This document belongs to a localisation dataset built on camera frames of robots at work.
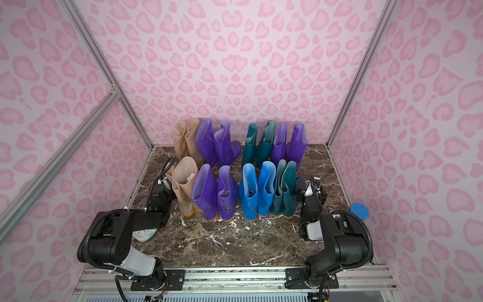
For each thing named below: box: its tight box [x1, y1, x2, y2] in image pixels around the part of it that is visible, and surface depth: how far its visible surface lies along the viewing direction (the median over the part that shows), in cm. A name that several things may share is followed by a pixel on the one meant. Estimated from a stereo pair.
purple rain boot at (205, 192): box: [191, 163, 219, 221], surface depth 76 cm
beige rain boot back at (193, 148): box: [184, 118, 205, 170], surface depth 92 cm
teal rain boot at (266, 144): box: [255, 119, 277, 170], surface depth 90 cm
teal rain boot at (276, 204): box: [269, 159, 287, 218], surface depth 76 cm
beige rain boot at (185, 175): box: [172, 156, 199, 218], surface depth 82 cm
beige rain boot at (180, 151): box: [172, 120, 189, 161], surface depth 94 cm
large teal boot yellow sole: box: [279, 159, 297, 219], surface depth 78 cm
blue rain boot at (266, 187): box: [257, 161, 277, 218], surface depth 77 cm
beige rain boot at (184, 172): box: [171, 156, 199, 218], surface depth 82 cm
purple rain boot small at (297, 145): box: [285, 122, 309, 173], surface depth 94 cm
